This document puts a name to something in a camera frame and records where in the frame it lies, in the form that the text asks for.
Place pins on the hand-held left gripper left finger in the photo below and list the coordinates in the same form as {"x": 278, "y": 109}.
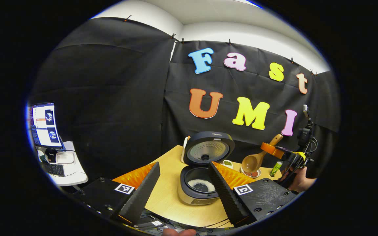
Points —
{"x": 141, "y": 196}

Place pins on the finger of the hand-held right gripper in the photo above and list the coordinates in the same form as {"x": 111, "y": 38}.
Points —
{"x": 272, "y": 151}

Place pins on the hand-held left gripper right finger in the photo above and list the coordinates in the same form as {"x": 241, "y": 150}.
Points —
{"x": 228, "y": 200}

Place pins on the wooden spoon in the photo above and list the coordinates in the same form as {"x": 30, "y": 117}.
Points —
{"x": 252, "y": 162}

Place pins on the white rice grains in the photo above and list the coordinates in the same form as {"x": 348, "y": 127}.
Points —
{"x": 194, "y": 183}

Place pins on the dark grey rice cooker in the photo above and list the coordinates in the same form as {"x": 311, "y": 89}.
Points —
{"x": 208, "y": 147}

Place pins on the green drink bottle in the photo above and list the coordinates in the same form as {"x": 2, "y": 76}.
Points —
{"x": 276, "y": 168}

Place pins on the brown meat piece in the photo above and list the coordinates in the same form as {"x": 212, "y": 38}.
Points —
{"x": 254, "y": 173}

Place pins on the white round plate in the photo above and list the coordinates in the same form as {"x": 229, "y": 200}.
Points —
{"x": 256, "y": 175}

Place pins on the white divided dish of beans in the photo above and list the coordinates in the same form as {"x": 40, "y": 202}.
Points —
{"x": 227, "y": 163}

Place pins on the white side table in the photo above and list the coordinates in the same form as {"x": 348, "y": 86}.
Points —
{"x": 74, "y": 175}

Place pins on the white box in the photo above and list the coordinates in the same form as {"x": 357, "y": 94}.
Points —
{"x": 65, "y": 158}

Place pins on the black keyboard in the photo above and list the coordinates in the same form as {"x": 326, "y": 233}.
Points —
{"x": 53, "y": 169}

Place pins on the small black object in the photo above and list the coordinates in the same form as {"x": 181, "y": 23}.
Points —
{"x": 51, "y": 154}

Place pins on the black backdrop cloth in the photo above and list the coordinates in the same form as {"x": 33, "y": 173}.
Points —
{"x": 110, "y": 98}

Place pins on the computer monitor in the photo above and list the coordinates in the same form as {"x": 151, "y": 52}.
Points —
{"x": 44, "y": 126}

